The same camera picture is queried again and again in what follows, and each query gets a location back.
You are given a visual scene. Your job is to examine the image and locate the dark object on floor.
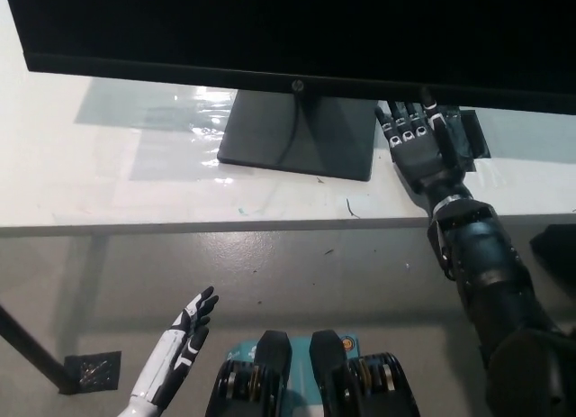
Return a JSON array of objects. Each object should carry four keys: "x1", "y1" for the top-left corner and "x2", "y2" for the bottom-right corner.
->
[{"x1": 529, "y1": 223, "x2": 576, "y2": 284}]

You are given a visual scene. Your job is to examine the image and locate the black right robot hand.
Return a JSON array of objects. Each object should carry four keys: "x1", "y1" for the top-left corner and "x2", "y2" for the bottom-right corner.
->
[{"x1": 373, "y1": 86, "x2": 473, "y2": 208}]

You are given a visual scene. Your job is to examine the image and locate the black monitor cable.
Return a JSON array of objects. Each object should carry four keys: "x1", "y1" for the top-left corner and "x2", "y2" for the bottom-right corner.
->
[{"x1": 275, "y1": 91, "x2": 304, "y2": 164}]

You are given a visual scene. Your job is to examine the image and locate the black metal desk leg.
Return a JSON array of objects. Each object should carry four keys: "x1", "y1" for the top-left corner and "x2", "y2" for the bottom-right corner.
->
[{"x1": 0, "y1": 302, "x2": 74, "y2": 394}]

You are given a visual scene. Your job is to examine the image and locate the clear plastic film sheet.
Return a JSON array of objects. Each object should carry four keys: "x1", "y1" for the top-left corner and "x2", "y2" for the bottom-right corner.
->
[{"x1": 74, "y1": 77, "x2": 245, "y2": 184}]

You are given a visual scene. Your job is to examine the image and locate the black HP monitor with stand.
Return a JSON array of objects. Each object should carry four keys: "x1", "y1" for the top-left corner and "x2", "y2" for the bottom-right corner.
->
[{"x1": 0, "y1": 0, "x2": 576, "y2": 183}]

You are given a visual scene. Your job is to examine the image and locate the black robot body with teal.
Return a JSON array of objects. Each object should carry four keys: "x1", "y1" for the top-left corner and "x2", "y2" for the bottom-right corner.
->
[{"x1": 204, "y1": 329, "x2": 420, "y2": 417}]

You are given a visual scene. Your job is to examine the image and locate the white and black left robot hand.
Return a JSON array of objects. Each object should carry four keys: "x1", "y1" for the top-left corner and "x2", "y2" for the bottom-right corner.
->
[{"x1": 128, "y1": 286, "x2": 221, "y2": 411}]

